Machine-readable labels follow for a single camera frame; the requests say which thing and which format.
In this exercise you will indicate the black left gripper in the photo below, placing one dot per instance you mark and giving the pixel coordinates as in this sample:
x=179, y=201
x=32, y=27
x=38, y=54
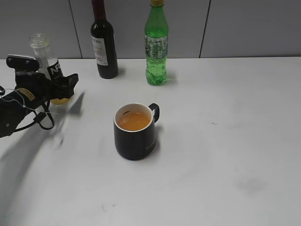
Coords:
x=36, y=88

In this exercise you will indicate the NFC orange juice bottle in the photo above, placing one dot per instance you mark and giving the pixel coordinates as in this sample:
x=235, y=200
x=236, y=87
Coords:
x=49, y=64

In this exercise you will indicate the black mug white interior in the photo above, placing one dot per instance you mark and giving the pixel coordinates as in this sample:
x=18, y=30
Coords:
x=134, y=130

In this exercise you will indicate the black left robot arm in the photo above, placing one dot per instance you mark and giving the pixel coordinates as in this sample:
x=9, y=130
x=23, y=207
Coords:
x=15, y=116

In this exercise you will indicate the dark red wine bottle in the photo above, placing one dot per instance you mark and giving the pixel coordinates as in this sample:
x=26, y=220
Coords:
x=102, y=35

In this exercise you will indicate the green plastic soda bottle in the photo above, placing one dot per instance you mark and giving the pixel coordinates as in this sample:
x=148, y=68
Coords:
x=156, y=44

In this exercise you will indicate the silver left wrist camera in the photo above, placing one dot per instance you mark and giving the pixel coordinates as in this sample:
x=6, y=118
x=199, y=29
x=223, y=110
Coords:
x=22, y=63

